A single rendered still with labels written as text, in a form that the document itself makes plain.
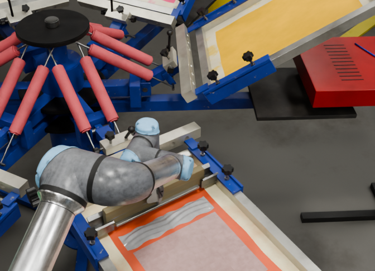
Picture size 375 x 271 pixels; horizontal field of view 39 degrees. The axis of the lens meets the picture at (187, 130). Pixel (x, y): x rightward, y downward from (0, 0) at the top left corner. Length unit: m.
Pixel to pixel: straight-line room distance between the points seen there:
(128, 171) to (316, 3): 1.39
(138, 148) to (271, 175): 1.98
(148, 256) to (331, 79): 1.15
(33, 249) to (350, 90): 1.60
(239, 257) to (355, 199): 1.75
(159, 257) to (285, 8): 1.25
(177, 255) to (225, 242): 0.17
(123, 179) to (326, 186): 2.42
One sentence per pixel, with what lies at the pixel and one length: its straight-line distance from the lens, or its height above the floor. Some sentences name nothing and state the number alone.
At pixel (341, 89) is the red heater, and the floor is 1.11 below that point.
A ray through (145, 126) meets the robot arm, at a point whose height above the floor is 1.36.
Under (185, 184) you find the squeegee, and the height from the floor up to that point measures 1.02.
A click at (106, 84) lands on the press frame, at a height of 1.02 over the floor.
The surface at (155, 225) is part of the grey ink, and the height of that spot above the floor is 0.96.
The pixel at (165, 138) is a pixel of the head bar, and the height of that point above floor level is 1.04.
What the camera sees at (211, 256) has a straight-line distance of 1.81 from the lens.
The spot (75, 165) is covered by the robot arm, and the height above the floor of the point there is 1.58.
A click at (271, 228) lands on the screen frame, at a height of 0.99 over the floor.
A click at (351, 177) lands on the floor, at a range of 3.60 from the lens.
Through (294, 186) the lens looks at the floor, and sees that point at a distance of 3.44.
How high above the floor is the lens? 2.40
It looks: 39 degrees down
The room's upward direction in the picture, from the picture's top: 1 degrees clockwise
